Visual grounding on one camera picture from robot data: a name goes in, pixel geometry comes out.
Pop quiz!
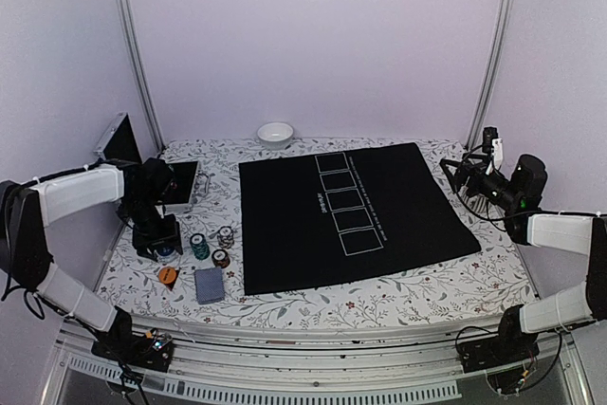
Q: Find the red poker chip stack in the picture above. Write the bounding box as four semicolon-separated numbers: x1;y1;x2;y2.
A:
212;249;230;268

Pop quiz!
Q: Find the orange big blind button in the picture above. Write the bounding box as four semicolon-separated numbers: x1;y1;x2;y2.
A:
157;267;179;289

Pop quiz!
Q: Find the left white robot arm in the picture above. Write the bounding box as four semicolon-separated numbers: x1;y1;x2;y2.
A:
1;158;183;361

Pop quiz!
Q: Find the aluminium frame post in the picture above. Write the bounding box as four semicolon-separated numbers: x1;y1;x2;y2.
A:
465;0;514;150
117;0;166;153

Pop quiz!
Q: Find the blue small blind button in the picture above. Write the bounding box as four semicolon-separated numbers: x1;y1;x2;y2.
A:
157;247;180;263

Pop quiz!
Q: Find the right aluminium frame post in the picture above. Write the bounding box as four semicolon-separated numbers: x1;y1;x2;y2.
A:
465;0;514;150

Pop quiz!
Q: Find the white poker chip stack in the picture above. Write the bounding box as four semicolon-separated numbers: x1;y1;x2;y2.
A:
216;226;235;249

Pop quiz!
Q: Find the black poker mat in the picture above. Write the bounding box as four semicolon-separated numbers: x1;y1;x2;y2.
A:
239;143;481;295

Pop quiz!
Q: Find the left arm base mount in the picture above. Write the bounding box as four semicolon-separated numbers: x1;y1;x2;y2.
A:
91;328;175;373

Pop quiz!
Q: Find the green poker chip stack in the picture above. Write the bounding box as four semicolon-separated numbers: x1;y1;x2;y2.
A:
189;233;211;261

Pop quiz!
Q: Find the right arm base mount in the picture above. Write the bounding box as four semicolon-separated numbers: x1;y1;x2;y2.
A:
455;326;540;373

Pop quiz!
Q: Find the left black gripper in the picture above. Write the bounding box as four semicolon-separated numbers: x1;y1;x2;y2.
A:
123;194;183;261

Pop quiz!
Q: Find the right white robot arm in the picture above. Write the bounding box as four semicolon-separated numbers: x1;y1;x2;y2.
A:
440;127;606;363

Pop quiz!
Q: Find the left aluminium frame post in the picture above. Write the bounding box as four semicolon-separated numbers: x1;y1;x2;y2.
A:
117;0;166;153

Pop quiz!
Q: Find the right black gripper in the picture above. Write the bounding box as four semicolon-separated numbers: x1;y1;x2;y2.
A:
442;153;523;212

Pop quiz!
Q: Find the blue card deck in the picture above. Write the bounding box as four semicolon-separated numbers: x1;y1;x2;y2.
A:
194;267;225;304

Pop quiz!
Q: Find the silver poker chip case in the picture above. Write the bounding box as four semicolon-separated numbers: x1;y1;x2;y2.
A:
94;113;212;215

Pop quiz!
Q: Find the white ceramic bowl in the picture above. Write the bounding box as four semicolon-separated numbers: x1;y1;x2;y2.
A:
257;121;295;150

